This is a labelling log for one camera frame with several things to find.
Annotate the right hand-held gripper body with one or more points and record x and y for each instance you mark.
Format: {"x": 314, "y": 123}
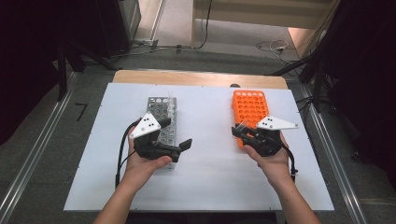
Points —
{"x": 274, "y": 123}

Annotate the white work board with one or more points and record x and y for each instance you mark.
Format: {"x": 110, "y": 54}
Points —
{"x": 202, "y": 180}

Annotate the person's right hand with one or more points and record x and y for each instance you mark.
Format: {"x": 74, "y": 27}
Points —
{"x": 275, "y": 168}

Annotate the person's left hand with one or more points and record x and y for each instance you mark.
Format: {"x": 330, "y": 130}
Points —
{"x": 140, "y": 169}

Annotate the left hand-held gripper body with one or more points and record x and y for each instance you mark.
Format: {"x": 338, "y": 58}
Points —
{"x": 144, "y": 126}

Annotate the black metal stand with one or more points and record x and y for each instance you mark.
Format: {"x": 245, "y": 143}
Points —
{"x": 62, "y": 77}
{"x": 317, "y": 90}

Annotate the clear glass test tube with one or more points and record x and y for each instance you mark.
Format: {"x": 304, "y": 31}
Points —
{"x": 172, "y": 102}
{"x": 243, "y": 124}
{"x": 171, "y": 95}

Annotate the metal test tube rack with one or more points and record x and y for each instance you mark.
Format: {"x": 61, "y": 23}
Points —
{"x": 162, "y": 107}

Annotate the aluminium floor rail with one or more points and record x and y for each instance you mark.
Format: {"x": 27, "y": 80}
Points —
{"x": 336, "y": 161}
{"x": 37, "y": 143}

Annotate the orange test tube rack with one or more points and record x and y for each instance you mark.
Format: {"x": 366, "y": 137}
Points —
{"x": 249, "y": 105}

